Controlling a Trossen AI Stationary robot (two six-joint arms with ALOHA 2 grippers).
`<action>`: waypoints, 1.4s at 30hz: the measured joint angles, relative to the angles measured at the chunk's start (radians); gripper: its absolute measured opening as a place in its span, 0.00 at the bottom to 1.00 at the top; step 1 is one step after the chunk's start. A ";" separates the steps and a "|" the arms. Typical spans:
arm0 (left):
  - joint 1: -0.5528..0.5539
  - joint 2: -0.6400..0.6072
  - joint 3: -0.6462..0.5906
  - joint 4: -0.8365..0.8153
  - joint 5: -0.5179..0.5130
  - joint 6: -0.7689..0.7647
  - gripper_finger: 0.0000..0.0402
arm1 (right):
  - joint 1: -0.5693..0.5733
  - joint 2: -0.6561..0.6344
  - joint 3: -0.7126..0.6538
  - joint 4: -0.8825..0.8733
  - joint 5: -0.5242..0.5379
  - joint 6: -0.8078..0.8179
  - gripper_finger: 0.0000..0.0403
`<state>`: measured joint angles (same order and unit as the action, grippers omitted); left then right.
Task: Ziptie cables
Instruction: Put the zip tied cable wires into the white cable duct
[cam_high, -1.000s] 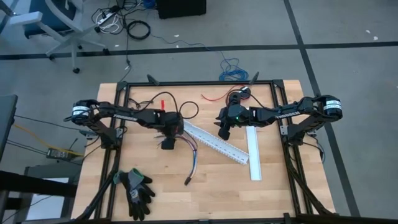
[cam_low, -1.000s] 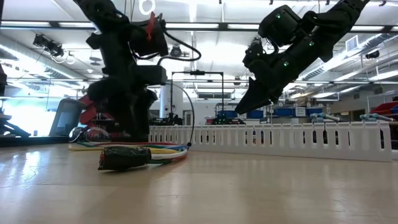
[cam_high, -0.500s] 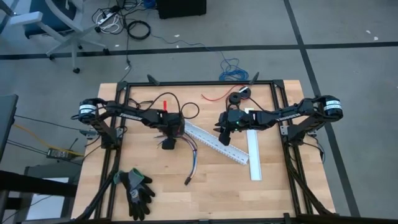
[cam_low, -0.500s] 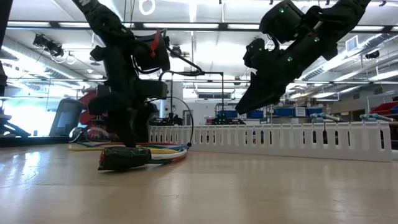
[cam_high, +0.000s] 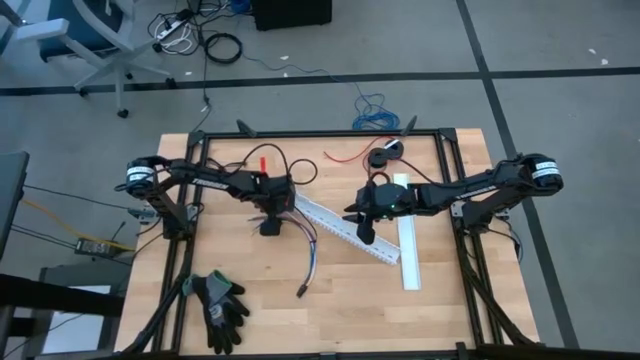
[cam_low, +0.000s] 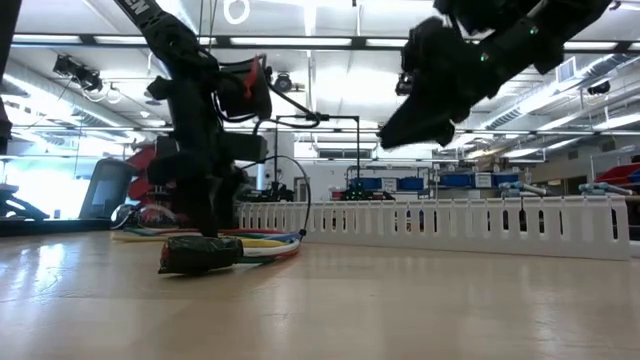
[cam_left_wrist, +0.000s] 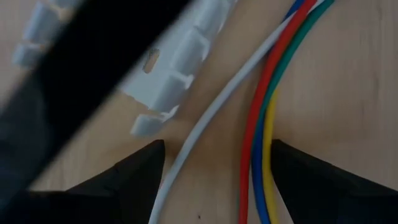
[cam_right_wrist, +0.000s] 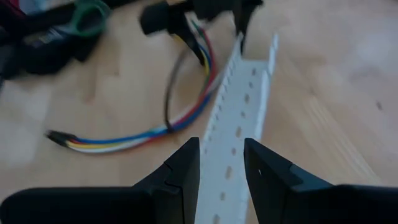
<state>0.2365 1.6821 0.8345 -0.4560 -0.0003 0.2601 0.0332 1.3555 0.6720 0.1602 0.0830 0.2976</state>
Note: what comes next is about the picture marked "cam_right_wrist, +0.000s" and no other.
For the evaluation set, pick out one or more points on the black zip tie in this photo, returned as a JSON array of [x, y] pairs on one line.
[[168, 93]]

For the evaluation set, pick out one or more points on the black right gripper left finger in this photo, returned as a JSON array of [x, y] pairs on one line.
[[177, 186]]

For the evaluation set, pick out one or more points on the grey black work glove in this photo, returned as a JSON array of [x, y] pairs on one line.
[[62, 46], [9, 53]]

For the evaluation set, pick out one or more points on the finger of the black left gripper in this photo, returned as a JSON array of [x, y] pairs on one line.
[[161, 17], [244, 12]]

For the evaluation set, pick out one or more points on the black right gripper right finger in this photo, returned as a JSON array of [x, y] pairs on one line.
[[270, 186]]

